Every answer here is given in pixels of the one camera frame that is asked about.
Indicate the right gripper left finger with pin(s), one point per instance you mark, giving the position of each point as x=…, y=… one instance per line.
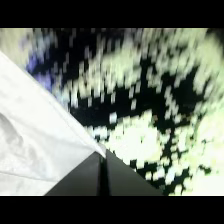
x=81, y=181

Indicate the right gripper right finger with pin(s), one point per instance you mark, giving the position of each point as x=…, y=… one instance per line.
x=128, y=181

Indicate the white garment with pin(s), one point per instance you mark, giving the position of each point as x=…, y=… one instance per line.
x=36, y=133

